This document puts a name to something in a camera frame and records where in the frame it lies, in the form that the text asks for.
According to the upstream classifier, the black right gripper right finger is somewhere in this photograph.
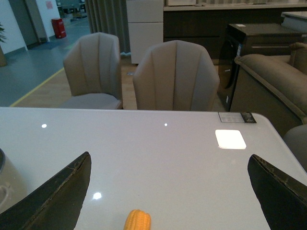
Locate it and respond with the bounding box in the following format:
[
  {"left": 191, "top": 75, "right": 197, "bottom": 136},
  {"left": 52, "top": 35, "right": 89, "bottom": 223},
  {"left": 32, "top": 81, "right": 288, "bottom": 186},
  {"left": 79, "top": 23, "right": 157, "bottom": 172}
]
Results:
[{"left": 248, "top": 154, "right": 307, "bottom": 230}]

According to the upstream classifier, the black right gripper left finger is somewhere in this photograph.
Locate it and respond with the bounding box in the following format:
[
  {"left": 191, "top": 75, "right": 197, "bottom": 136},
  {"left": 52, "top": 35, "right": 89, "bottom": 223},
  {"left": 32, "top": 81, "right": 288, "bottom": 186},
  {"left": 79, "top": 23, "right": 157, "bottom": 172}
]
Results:
[{"left": 0, "top": 152, "right": 92, "bottom": 230}]

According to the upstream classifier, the yellow corn cob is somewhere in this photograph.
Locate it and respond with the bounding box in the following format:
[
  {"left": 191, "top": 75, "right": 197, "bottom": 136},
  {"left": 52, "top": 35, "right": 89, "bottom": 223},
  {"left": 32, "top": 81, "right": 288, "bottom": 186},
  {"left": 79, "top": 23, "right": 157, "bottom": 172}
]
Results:
[{"left": 124, "top": 209, "right": 151, "bottom": 230}]

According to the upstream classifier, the cream electric cooking pot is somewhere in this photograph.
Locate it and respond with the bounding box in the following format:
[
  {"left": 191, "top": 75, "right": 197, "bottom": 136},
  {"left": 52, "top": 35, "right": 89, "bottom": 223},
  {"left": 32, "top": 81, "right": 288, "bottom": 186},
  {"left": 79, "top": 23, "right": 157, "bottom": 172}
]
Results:
[{"left": 0, "top": 150, "right": 27, "bottom": 213}]

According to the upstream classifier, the grey chair at right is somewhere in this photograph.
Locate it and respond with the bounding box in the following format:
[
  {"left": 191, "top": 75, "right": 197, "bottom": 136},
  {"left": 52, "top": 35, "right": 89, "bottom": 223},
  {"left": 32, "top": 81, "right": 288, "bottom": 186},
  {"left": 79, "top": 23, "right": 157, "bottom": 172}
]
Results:
[{"left": 283, "top": 125, "right": 307, "bottom": 171}]

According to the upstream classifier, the table corner label sticker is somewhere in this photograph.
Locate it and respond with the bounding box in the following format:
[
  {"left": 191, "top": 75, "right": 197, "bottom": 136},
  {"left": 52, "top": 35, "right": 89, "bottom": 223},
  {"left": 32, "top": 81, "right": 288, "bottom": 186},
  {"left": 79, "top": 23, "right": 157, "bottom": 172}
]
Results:
[{"left": 218, "top": 112, "right": 256, "bottom": 124}]

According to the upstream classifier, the beige sofa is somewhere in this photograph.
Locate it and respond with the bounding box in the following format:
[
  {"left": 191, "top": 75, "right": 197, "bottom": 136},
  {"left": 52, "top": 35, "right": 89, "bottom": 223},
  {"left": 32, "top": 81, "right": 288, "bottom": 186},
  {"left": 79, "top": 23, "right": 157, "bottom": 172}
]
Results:
[{"left": 230, "top": 43, "right": 307, "bottom": 136}]

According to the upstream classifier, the beige chair left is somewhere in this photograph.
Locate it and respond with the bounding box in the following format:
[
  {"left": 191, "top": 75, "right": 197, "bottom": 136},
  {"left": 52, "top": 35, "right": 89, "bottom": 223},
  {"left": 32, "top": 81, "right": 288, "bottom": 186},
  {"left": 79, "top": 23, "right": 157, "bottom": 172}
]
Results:
[{"left": 60, "top": 32, "right": 123, "bottom": 110}]

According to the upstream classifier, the beige chair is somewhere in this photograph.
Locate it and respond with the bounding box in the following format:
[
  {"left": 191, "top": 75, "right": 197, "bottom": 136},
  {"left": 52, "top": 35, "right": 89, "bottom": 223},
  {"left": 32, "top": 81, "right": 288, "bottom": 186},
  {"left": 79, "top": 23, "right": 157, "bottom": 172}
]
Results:
[
  {"left": 60, "top": 32, "right": 123, "bottom": 110},
  {"left": 133, "top": 40, "right": 220, "bottom": 111}
]

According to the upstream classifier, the green potted plant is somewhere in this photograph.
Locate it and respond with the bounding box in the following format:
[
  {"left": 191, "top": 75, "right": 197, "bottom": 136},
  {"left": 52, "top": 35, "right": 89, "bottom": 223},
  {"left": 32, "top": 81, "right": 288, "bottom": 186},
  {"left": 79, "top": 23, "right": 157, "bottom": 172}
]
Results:
[{"left": 0, "top": 23, "right": 8, "bottom": 68}]

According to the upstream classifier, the black washing machine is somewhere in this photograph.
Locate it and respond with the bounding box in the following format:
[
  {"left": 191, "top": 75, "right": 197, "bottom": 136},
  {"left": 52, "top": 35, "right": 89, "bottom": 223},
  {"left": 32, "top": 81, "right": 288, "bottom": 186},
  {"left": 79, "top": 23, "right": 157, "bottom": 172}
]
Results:
[{"left": 217, "top": 23, "right": 306, "bottom": 112}]

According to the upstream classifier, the beige chair centre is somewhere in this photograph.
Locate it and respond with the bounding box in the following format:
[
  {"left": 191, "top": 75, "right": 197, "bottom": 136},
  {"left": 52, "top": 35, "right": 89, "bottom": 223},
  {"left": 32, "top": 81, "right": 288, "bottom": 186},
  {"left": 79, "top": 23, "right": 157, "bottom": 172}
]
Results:
[{"left": 133, "top": 40, "right": 220, "bottom": 111}]

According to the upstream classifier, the dark kitchen counter cabinet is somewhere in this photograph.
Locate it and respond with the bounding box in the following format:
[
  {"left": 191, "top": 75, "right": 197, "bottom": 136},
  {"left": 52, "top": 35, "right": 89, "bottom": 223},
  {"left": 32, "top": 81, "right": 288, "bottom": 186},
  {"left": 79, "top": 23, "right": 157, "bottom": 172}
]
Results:
[{"left": 163, "top": 1, "right": 307, "bottom": 64}]

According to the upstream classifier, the grey curtain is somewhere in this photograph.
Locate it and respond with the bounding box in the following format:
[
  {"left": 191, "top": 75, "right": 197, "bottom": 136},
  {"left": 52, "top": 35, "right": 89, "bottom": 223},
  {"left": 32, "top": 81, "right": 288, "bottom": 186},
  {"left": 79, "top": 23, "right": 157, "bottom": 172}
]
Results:
[{"left": 85, "top": 0, "right": 130, "bottom": 53}]

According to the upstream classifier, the white refrigerator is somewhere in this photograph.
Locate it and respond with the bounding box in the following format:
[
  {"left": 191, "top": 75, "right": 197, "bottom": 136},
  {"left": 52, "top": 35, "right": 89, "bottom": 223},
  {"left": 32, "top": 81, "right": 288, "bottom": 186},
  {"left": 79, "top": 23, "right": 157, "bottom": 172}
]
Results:
[{"left": 126, "top": 0, "right": 164, "bottom": 64}]

